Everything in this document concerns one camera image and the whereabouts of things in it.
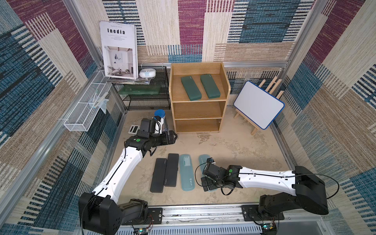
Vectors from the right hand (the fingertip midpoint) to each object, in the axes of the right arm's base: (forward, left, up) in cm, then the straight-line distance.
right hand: (208, 181), depth 81 cm
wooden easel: (+46, -41, +29) cm, 68 cm away
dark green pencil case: (+44, +8, +29) cm, 53 cm away
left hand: (+19, +20, +17) cm, 32 cm away
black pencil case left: (+4, +28, -2) cm, 28 cm away
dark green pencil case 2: (+45, -3, +29) cm, 54 cm away
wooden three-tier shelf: (+34, +3, +15) cm, 38 cm away
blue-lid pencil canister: (+36, +27, +16) cm, 48 cm away
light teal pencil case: (+14, +2, -2) cm, 14 cm away
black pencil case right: (+8, +21, -3) cm, 23 cm away
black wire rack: (+63, +37, +8) cm, 73 cm away
